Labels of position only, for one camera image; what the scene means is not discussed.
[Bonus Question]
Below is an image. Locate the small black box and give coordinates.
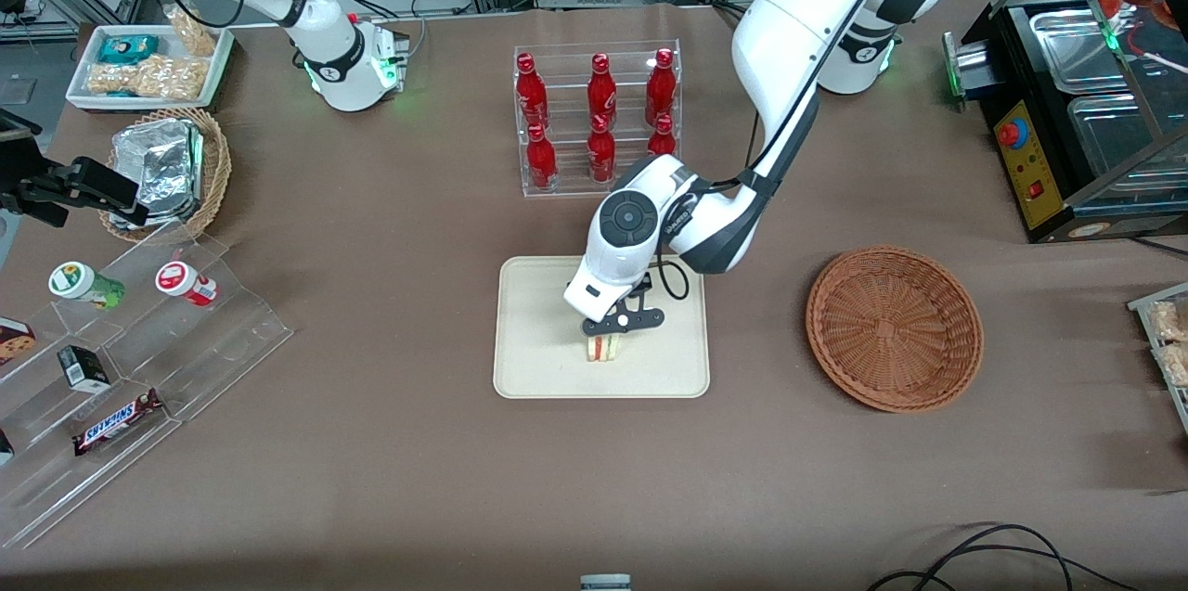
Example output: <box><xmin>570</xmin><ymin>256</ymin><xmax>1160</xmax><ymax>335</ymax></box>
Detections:
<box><xmin>58</xmin><ymin>345</ymin><xmax>111</xmax><ymax>392</ymax></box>

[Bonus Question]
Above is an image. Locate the clear acrylic stepped display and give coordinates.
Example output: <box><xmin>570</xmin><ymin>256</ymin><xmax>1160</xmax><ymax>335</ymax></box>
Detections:
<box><xmin>0</xmin><ymin>229</ymin><xmax>294</xmax><ymax>551</ymax></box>

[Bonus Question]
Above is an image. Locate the cream plastic serving tray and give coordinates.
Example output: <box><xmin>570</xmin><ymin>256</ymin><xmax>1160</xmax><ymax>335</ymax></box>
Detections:
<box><xmin>492</xmin><ymin>255</ymin><xmax>711</xmax><ymax>399</ymax></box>

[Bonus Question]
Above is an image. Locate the black food warmer yellow panel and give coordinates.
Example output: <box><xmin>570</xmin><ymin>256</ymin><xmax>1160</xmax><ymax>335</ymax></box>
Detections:
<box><xmin>942</xmin><ymin>0</ymin><xmax>1188</xmax><ymax>244</ymax></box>

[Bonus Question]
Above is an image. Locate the steel food warmer pan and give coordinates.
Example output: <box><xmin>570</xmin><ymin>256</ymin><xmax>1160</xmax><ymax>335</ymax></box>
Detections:
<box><xmin>1028</xmin><ymin>8</ymin><xmax>1130</xmax><ymax>93</ymax></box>
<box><xmin>1067</xmin><ymin>95</ymin><xmax>1188</xmax><ymax>193</ymax></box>

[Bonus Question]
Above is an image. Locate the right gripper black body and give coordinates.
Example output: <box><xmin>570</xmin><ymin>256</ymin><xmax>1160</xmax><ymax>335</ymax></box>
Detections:
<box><xmin>0</xmin><ymin>113</ymin><xmax>71</xmax><ymax>230</ymax></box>

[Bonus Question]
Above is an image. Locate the large clear bag of nuts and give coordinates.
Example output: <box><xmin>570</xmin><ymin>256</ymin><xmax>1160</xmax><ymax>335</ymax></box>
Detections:
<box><xmin>86</xmin><ymin>54</ymin><xmax>207</xmax><ymax>101</ymax></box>

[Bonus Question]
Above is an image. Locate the brown cookie box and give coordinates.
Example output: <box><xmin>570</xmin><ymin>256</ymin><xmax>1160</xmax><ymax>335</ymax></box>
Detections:
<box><xmin>0</xmin><ymin>317</ymin><xmax>37</xmax><ymax>367</ymax></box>

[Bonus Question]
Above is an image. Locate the small clear bag of nuts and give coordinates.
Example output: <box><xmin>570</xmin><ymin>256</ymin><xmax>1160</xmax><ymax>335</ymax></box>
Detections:
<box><xmin>165</xmin><ymin>5</ymin><xmax>220</xmax><ymax>57</ymax></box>

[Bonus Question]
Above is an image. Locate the tan wicker basket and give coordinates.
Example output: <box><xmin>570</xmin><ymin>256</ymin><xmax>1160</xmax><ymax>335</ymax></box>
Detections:
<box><xmin>98</xmin><ymin>107</ymin><xmax>232</xmax><ymax>245</ymax></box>

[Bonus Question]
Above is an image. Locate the black floor cable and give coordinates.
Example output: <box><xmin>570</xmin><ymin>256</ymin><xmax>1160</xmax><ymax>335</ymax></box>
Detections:
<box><xmin>868</xmin><ymin>523</ymin><xmax>1144</xmax><ymax>591</ymax></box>

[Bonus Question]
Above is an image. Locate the snickers chocolate bar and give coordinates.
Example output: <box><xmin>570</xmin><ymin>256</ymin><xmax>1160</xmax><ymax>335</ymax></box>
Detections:
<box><xmin>72</xmin><ymin>389</ymin><xmax>164</xmax><ymax>456</ymax></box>

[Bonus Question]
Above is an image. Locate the red lid snack cup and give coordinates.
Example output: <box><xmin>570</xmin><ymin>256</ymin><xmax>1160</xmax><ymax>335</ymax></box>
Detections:
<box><xmin>155</xmin><ymin>261</ymin><xmax>219</xmax><ymax>307</ymax></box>

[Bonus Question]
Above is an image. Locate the clear bag of crackers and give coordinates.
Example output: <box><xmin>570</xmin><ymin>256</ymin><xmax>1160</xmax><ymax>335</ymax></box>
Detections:
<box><xmin>1149</xmin><ymin>298</ymin><xmax>1188</xmax><ymax>388</ymax></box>

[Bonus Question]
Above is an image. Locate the green lid snack cup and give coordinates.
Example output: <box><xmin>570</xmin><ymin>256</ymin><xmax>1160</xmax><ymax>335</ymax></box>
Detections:
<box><xmin>48</xmin><ymin>261</ymin><xmax>125</xmax><ymax>310</ymax></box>

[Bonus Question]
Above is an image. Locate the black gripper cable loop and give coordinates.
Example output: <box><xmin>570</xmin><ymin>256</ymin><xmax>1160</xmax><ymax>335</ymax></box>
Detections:
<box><xmin>648</xmin><ymin>250</ymin><xmax>693</xmax><ymax>302</ymax></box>

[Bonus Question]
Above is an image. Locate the grey snack tray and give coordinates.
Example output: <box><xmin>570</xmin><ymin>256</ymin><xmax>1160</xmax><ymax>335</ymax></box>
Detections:
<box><xmin>1128</xmin><ymin>283</ymin><xmax>1188</xmax><ymax>434</ymax></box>

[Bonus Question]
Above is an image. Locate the silver foil container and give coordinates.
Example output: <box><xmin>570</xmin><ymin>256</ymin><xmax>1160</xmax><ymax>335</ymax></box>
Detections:
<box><xmin>111</xmin><ymin>119</ymin><xmax>204</xmax><ymax>226</ymax></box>

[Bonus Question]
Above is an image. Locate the teal snack packet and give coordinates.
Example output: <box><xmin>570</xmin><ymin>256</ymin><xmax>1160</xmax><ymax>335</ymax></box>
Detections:
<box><xmin>97</xmin><ymin>34</ymin><xmax>160</xmax><ymax>65</ymax></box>

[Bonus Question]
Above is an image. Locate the clear acrylic bottle rack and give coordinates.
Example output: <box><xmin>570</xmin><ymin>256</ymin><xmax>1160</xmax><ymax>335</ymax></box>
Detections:
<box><xmin>513</xmin><ymin>39</ymin><xmax>683</xmax><ymax>198</ymax></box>

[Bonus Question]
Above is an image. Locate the white tray with snacks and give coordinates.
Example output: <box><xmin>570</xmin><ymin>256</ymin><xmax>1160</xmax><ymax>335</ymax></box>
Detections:
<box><xmin>67</xmin><ymin>23</ymin><xmax>235</xmax><ymax>112</ymax></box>

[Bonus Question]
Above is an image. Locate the round brown wicker basket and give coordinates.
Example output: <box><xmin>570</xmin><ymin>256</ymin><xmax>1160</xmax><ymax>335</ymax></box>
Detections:
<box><xmin>806</xmin><ymin>245</ymin><xmax>983</xmax><ymax>413</ymax></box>

